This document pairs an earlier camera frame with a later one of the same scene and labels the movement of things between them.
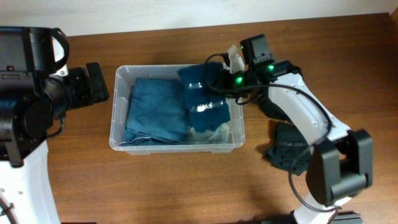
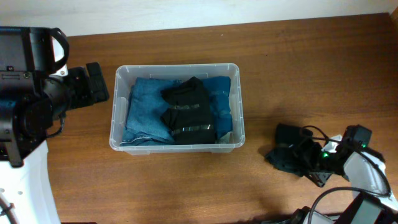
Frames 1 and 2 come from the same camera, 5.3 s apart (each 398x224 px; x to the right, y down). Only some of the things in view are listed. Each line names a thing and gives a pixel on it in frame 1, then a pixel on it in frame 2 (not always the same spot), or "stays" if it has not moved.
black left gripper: x=97 y=82 stays
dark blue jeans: x=157 y=113 stays
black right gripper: x=228 y=81 to x=314 y=159
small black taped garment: x=291 y=151 stays
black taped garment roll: x=270 y=109 to x=189 y=118
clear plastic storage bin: x=174 y=107 stays
